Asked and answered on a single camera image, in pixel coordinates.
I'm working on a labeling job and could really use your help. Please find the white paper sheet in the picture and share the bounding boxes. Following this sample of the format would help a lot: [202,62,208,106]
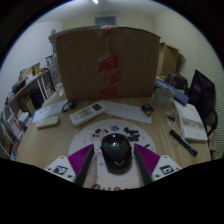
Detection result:
[32,99,69,123]
[99,99,153,125]

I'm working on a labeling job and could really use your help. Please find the black marker pen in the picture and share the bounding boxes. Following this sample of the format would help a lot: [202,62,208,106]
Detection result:
[168,128,199,157]

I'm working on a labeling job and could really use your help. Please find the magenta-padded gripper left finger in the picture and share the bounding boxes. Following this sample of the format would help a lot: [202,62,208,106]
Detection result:
[43,143,96,188]

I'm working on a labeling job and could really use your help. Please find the small white oblong device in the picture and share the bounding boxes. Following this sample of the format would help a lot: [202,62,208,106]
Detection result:
[35,114,60,130]

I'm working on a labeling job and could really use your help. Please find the black office chair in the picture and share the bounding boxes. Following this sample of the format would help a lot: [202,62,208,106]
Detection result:
[188,69,219,138]

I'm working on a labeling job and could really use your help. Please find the white printed round mouse pad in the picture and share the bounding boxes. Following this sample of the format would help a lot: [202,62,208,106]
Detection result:
[67,118,158,192]

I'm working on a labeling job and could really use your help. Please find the white remote control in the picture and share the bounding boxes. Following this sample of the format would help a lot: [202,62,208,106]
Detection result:
[68,101,108,128]

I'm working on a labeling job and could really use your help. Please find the small black clip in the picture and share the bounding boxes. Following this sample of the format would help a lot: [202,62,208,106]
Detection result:
[140,103,155,117]

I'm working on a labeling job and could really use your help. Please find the large brown cardboard box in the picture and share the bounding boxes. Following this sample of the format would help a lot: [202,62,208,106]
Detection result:
[49,25,162,103]

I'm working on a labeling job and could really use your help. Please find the black computer mouse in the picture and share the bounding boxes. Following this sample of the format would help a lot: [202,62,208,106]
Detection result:
[100,132,133,175]

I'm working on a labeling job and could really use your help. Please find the white hardcover book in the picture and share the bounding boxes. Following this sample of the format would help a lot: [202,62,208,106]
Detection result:
[173,99,209,143]

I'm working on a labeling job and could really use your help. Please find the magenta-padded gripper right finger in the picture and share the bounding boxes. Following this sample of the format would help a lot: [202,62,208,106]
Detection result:
[133,143,183,186]

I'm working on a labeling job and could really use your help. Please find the open brown cardboard box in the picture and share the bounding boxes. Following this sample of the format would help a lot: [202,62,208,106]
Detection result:
[156,42,180,78]

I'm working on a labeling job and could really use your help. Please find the shelf unit with books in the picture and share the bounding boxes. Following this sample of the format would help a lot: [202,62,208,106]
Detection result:
[0,54,56,161]

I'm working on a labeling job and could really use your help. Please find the blue book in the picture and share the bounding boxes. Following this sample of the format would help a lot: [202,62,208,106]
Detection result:
[154,77,190,107]

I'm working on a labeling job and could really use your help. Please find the black eyeglasses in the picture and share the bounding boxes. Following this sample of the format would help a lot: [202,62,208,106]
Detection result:
[60,100,78,113]

